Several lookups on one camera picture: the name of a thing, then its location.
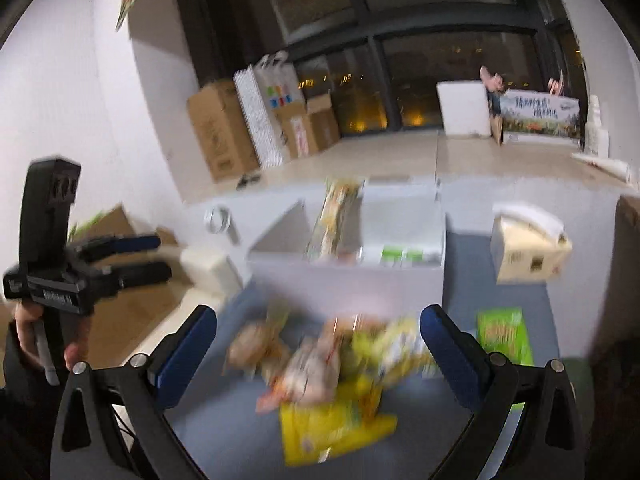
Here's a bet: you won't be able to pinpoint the black scissors on ledge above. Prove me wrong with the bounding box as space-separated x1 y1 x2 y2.
235 174 262 191

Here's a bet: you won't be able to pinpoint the yellow snack pouch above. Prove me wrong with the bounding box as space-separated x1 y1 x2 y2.
279 377 397 467

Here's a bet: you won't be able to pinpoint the printed landscape carton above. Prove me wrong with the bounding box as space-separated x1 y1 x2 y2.
500 90 582 148

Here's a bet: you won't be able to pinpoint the white dotted paper bag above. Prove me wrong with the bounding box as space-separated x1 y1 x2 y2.
233 65 290 168

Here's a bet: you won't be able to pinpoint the person's left hand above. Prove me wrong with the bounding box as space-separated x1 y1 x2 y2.
13 301 94 372

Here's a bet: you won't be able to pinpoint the green snack bag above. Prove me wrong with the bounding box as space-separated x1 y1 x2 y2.
476 308 534 366

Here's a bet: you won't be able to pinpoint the white foam box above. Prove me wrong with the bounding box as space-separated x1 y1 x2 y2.
436 80 491 138

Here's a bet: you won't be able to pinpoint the white spray bottle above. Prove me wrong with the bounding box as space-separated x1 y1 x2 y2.
585 94 610 158

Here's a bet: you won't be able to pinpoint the roll of white tape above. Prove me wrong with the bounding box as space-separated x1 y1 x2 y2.
204 206 231 235

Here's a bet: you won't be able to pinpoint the white storage box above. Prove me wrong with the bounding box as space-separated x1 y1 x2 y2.
247 180 446 318

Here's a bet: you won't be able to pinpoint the white colourful shopping bag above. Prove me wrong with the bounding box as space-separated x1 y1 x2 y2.
253 51 305 110

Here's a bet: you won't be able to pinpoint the yellow-green snack bag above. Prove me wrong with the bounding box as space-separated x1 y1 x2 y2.
350 318 438 388

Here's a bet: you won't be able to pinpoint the round cracker snack packet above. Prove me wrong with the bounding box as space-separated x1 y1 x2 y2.
256 334 341 414

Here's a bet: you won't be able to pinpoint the small open cardboard box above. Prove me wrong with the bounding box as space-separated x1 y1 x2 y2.
276 93 341 159

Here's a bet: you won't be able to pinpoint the large brown cardboard box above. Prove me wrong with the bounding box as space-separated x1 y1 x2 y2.
186 79 260 181

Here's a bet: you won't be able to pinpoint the tissue box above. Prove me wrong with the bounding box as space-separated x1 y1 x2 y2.
490 202 573 284

